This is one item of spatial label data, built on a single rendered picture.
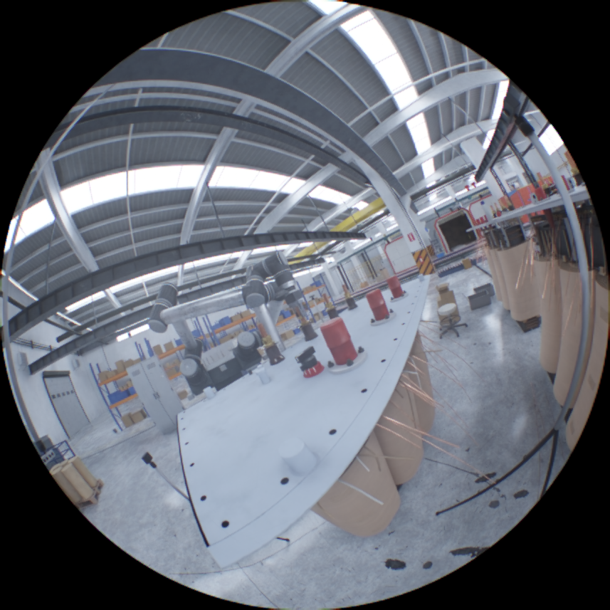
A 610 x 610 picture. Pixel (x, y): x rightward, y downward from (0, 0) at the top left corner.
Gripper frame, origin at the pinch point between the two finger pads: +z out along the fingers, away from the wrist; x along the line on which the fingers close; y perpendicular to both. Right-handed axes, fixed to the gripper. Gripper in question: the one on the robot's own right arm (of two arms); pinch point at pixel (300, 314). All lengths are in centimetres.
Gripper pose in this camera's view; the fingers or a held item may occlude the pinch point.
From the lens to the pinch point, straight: 104.3
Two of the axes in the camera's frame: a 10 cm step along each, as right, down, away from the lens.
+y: 7.9, -3.7, 4.9
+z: 4.2, 9.1, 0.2
